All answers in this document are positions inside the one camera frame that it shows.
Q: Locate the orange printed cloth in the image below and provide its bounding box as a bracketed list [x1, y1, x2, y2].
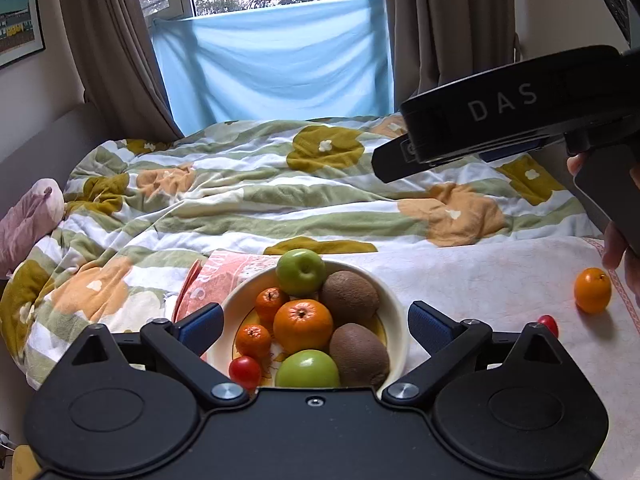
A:
[172, 250, 281, 322]

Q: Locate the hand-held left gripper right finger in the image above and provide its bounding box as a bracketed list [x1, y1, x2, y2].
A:
[381, 301, 559, 403]

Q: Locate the floral striped quilt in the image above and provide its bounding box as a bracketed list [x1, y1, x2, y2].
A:
[0, 115, 601, 392]

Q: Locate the person's right hand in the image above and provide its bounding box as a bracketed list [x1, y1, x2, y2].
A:
[566, 153, 640, 308]

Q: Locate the green apple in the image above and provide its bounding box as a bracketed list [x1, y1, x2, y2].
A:
[276, 248, 327, 297]
[275, 350, 341, 388]

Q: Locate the pink plush toy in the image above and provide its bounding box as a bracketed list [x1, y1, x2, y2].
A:
[0, 178, 66, 279]

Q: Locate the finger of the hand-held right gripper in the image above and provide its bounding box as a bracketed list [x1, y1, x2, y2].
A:
[371, 135, 547, 185]

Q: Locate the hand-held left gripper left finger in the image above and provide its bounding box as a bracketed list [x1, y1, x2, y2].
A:
[72, 302, 251, 403]

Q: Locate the brown kiwi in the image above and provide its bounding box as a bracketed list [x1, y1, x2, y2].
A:
[328, 323, 391, 387]
[320, 270, 381, 329]

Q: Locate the large orange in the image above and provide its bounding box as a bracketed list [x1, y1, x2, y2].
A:
[273, 299, 334, 356]
[573, 267, 613, 315]

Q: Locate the light blue hanging cloth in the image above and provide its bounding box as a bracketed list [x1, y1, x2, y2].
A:
[151, 0, 394, 139]

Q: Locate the framed wall picture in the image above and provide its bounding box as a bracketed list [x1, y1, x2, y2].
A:
[0, 0, 47, 69]

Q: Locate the cream duck print bowl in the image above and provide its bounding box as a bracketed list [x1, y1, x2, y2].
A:
[220, 258, 411, 392]

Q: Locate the small mandarin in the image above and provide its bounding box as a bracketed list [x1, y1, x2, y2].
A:
[255, 287, 290, 326]
[235, 324, 272, 360]

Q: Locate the grey padded headboard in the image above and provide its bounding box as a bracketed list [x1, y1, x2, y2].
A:
[0, 102, 115, 178]

